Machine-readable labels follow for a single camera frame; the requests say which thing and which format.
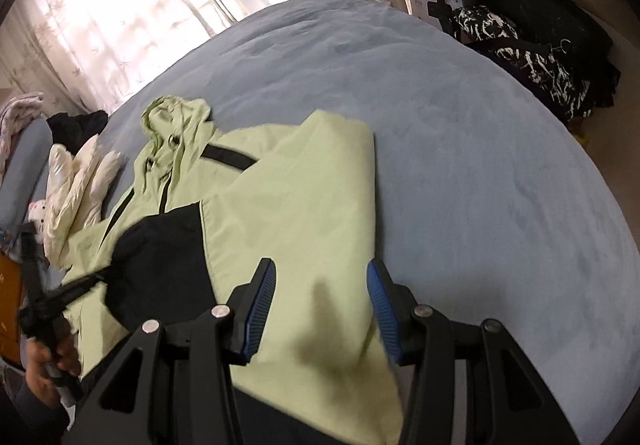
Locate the black fuzzy cloth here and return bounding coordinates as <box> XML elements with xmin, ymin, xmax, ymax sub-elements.
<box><xmin>47</xmin><ymin>111</ymin><xmax>110</xmax><ymax>156</ymax></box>

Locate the person's left forearm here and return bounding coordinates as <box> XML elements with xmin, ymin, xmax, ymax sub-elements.
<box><xmin>0</xmin><ymin>365</ymin><xmax>71</xmax><ymax>445</ymax></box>

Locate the rolled blue blanket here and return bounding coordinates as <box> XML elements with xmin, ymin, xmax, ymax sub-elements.
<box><xmin>0</xmin><ymin>117</ymin><xmax>54</xmax><ymax>231</ymax></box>

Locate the pink white plush toy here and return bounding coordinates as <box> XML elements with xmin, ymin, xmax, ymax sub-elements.
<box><xmin>27</xmin><ymin>197</ymin><xmax>57</xmax><ymax>237</ymax></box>

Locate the black white patterned garment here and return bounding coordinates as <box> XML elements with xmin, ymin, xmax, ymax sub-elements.
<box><xmin>447</xmin><ymin>5</ymin><xmax>608</xmax><ymax>123</ymax></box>

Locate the wooden headboard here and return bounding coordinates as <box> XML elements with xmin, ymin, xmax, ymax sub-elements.
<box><xmin>0</xmin><ymin>250</ymin><xmax>26</xmax><ymax>371</ymax></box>

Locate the white down jacket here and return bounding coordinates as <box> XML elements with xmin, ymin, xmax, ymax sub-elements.
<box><xmin>42</xmin><ymin>135</ymin><xmax>126</xmax><ymax>271</ymax></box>

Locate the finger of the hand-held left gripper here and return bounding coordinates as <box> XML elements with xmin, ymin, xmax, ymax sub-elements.
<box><xmin>52</xmin><ymin>267</ymin><xmax>115</xmax><ymax>308</ymax></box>

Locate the blue bed blanket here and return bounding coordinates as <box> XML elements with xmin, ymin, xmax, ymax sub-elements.
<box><xmin>100</xmin><ymin>0</ymin><xmax>640</xmax><ymax>445</ymax></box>

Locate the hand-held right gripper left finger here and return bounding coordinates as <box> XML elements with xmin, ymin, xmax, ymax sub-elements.
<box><xmin>65</xmin><ymin>257</ymin><xmax>278</xmax><ymax>445</ymax></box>

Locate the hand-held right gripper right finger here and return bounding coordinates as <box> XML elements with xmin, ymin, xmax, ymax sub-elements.
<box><xmin>366</xmin><ymin>258</ymin><xmax>583</xmax><ymax>445</ymax></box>

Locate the light green black jacket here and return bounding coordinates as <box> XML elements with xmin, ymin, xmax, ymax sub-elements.
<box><xmin>60</xmin><ymin>95</ymin><xmax>407</xmax><ymax>445</ymax></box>

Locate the person's left hand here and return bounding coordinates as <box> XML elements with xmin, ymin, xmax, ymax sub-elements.
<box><xmin>24</xmin><ymin>320</ymin><xmax>83</xmax><ymax>407</ymax></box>

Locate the pale patterned blanket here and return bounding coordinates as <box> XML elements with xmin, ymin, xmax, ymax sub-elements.
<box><xmin>0</xmin><ymin>92</ymin><xmax>46</xmax><ymax>176</ymax></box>

